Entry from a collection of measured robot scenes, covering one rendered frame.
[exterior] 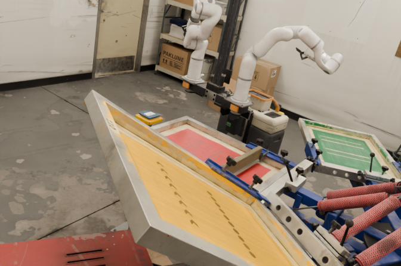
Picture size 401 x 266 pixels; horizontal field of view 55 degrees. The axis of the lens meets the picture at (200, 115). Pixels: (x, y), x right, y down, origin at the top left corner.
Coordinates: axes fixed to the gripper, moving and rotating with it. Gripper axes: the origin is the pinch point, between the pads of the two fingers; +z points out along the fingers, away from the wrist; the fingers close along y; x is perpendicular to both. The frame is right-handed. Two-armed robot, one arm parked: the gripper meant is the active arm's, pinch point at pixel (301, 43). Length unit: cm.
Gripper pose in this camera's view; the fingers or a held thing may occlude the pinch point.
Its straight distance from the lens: 267.1
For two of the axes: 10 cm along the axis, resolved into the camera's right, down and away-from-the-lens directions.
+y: 6.1, -7.8, -1.6
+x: -3.0, -0.4, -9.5
